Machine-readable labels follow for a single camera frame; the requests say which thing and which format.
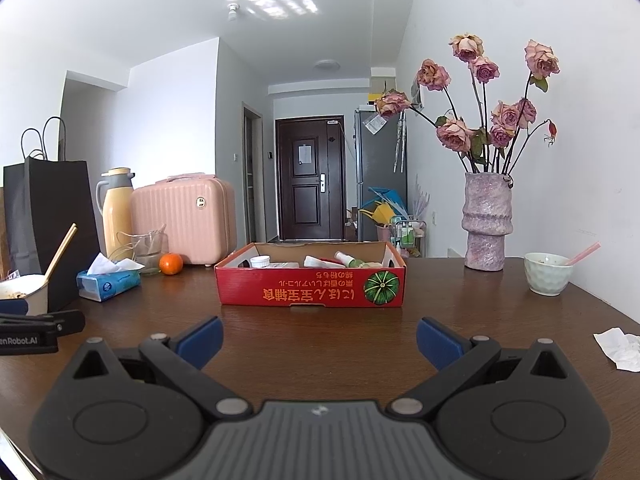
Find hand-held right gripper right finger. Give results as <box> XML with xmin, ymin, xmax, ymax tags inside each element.
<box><xmin>387</xmin><ymin>317</ymin><xmax>567</xmax><ymax>422</ymax></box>

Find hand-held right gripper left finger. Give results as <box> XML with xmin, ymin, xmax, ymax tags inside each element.
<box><xmin>72</xmin><ymin>316</ymin><xmax>253</xmax><ymax>422</ymax></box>

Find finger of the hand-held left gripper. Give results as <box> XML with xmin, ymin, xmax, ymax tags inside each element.
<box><xmin>50</xmin><ymin>309</ymin><xmax>86</xmax><ymax>335</ymax></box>

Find red cardboard box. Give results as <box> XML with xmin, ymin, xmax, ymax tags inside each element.
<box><xmin>215</xmin><ymin>241</ymin><xmax>407</xmax><ymax>308</ymax></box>

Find white enamel bowl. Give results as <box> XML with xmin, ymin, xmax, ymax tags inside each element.
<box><xmin>0</xmin><ymin>274</ymin><xmax>50</xmax><ymax>317</ymax></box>

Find blue tissue box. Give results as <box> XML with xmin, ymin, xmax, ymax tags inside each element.
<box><xmin>76</xmin><ymin>252</ymin><xmax>142</xmax><ymax>303</ymax></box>

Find wooden chopstick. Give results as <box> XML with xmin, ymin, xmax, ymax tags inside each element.
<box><xmin>47</xmin><ymin>226</ymin><xmax>78</xmax><ymax>278</ymax></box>
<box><xmin>44</xmin><ymin>223</ymin><xmax>76</xmax><ymax>278</ymax></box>

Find clear glass pitcher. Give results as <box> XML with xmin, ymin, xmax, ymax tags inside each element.
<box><xmin>116</xmin><ymin>230</ymin><xmax>168</xmax><ymax>275</ymax></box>

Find metal rack trolley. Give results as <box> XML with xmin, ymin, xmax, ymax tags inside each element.
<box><xmin>389</xmin><ymin>215</ymin><xmax>427</xmax><ymax>258</ymax></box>

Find yellow thermos jug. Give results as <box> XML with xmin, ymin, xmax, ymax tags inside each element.
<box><xmin>96</xmin><ymin>167</ymin><xmax>135</xmax><ymax>261</ymax></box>

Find black paper bag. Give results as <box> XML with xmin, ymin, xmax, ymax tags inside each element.
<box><xmin>2</xmin><ymin>116</ymin><xmax>101</xmax><ymax>313</ymax></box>

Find pink suitcase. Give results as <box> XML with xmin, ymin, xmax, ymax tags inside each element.
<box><xmin>130</xmin><ymin>173</ymin><xmax>237</xmax><ymax>266</ymax></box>

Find purple ceramic vase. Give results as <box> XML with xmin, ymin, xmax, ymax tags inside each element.
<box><xmin>461</xmin><ymin>172</ymin><xmax>515</xmax><ymax>272</ymax></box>

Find white textured cup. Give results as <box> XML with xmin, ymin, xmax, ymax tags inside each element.
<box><xmin>524</xmin><ymin>252</ymin><xmax>574</xmax><ymax>297</ymax></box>

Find dried lavender bunch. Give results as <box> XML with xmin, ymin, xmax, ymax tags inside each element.
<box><xmin>414</xmin><ymin>175</ymin><xmax>431</xmax><ymax>218</ymax></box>

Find dark brown door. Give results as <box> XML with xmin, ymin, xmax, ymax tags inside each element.
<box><xmin>275</xmin><ymin>116</ymin><xmax>347</xmax><ymax>241</ymax></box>

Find pink spoon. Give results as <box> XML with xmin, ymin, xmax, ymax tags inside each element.
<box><xmin>562</xmin><ymin>241</ymin><xmax>602</xmax><ymax>266</ymax></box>

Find grey refrigerator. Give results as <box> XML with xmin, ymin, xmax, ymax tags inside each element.
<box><xmin>355</xmin><ymin>106</ymin><xmax>408</xmax><ymax>243</ymax></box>

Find crumpled white tissue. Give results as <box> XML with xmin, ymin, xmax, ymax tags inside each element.
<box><xmin>593</xmin><ymin>327</ymin><xmax>640</xmax><ymax>372</ymax></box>

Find white folded umbrella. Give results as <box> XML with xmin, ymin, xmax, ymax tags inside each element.
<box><xmin>395</xmin><ymin>112</ymin><xmax>407</xmax><ymax>173</ymax></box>

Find dried pink roses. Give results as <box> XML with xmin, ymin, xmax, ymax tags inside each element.
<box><xmin>375</xmin><ymin>34</ymin><xmax>560</xmax><ymax>176</ymax></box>

